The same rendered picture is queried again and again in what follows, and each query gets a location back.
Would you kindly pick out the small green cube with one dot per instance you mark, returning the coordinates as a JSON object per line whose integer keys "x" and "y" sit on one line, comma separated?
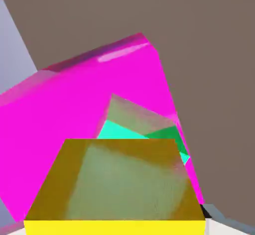
{"x": 137, "y": 117}

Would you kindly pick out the large magenta box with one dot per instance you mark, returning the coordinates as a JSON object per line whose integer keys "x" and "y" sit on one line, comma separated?
{"x": 59, "y": 119}

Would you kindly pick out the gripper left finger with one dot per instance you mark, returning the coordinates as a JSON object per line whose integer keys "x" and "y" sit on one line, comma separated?
{"x": 14, "y": 230}

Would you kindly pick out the small yellow cube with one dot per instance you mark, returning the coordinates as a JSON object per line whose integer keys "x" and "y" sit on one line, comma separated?
{"x": 119, "y": 181}

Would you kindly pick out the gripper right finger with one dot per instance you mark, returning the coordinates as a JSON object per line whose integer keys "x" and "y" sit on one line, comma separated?
{"x": 221, "y": 227}

